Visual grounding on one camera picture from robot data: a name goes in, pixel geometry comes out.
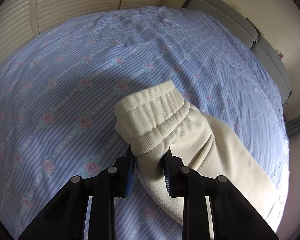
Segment cream white pants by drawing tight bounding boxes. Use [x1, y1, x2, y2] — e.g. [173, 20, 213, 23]
[115, 81, 285, 230]

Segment blue floral bed cover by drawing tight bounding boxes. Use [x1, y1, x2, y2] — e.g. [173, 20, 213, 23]
[0, 7, 289, 239]

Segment green curtain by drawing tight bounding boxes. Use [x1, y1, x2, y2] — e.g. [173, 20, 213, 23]
[286, 115, 300, 138]

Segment grey padded headboard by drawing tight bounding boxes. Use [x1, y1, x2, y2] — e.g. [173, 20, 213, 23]
[181, 0, 292, 106]

